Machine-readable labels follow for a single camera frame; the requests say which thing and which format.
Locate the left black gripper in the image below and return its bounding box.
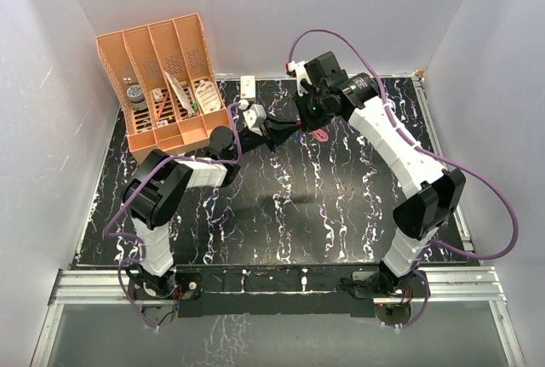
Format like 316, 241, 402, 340
228, 113, 301, 161

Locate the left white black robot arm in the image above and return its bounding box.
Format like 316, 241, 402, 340
123, 117, 302, 298

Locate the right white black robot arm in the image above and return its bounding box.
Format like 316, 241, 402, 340
286, 52, 466, 296

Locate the white label packet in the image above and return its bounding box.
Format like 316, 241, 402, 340
195, 79, 222, 114

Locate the white paper sachet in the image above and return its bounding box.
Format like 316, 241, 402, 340
163, 71, 194, 117

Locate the orange pen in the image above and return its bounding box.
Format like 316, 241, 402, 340
156, 96, 169, 121

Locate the small white card box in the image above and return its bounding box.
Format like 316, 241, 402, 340
152, 88, 168, 103

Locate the orange plastic file organizer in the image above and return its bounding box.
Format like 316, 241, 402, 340
96, 14, 229, 163

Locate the grey round tin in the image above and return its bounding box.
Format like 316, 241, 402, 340
126, 84, 147, 112

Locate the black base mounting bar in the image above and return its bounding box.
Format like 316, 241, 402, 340
169, 262, 431, 319

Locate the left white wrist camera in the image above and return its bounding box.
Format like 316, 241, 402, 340
239, 100, 267, 136

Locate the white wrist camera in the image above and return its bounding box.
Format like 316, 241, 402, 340
239, 100, 267, 136
285, 60, 313, 97

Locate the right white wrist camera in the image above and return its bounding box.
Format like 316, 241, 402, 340
285, 60, 313, 97

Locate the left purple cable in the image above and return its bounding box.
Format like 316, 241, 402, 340
103, 102, 246, 328

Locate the purple cable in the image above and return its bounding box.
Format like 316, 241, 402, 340
103, 102, 246, 328
288, 29, 519, 328

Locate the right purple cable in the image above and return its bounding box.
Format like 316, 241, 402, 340
288, 29, 519, 328

